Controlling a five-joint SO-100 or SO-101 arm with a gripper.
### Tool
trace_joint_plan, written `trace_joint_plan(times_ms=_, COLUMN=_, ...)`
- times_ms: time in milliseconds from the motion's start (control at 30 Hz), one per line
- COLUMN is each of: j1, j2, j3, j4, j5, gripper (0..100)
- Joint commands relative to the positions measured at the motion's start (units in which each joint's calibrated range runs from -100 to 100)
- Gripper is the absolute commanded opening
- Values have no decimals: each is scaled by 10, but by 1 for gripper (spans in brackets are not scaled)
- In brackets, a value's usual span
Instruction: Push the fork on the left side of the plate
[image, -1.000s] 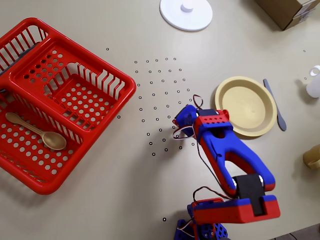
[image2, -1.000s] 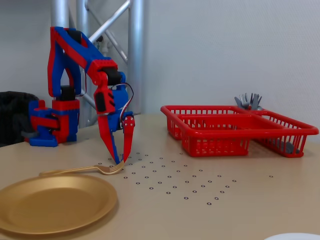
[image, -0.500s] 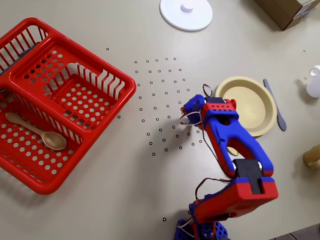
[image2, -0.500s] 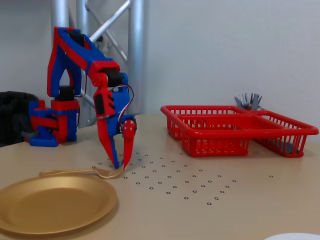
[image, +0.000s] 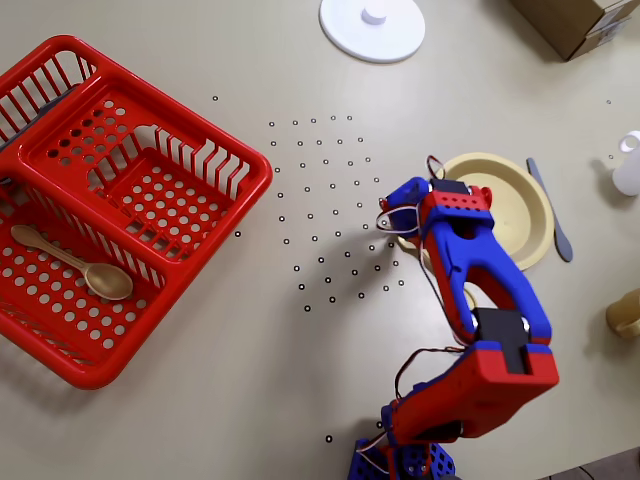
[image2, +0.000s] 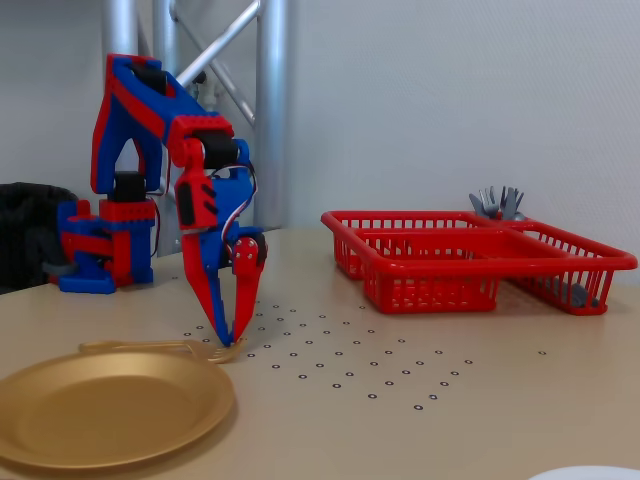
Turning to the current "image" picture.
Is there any red white servo cable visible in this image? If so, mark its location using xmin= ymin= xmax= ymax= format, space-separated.
xmin=374 ymin=155 xmax=469 ymax=351

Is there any red plastic dish basket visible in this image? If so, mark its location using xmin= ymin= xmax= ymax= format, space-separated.
xmin=0 ymin=33 xmax=275 ymax=391

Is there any brown cardboard box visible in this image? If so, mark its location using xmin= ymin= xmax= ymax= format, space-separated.
xmin=507 ymin=0 xmax=634 ymax=63

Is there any gold plastic cup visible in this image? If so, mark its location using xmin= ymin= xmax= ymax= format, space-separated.
xmin=605 ymin=288 xmax=640 ymax=340

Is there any white plastic bottle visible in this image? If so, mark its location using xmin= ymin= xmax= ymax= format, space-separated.
xmin=612 ymin=130 xmax=640 ymax=197

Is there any white round disc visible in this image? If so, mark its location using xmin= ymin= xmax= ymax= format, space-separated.
xmin=318 ymin=0 xmax=427 ymax=64

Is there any gold plastic plate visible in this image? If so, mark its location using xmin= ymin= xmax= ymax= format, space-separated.
xmin=429 ymin=152 xmax=556 ymax=274

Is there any blue gripper body with servo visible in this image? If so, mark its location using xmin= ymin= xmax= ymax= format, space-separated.
xmin=379 ymin=176 xmax=433 ymax=240

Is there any grey utensil lying in basket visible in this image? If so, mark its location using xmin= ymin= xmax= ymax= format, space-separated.
xmin=0 ymin=84 xmax=79 ymax=151

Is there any grey plastic knife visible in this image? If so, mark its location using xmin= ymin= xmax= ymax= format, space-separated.
xmin=525 ymin=157 xmax=575 ymax=263

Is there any tan wooden spoon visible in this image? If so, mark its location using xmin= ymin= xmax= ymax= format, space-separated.
xmin=10 ymin=224 xmax=135 ymax=301

